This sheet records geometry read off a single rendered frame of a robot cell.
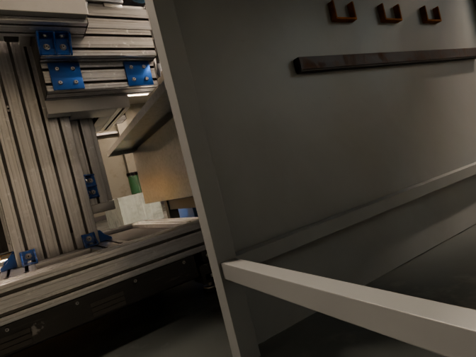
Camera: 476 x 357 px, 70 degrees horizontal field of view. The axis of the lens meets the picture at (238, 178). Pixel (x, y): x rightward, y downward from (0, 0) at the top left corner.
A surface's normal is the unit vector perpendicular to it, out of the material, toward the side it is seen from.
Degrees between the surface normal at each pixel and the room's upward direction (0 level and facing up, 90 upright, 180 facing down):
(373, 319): 90
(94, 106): 90
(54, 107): 90
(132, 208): 90
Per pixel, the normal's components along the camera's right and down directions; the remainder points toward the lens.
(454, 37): 0.47, -0.11
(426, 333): -0.85, 0.22
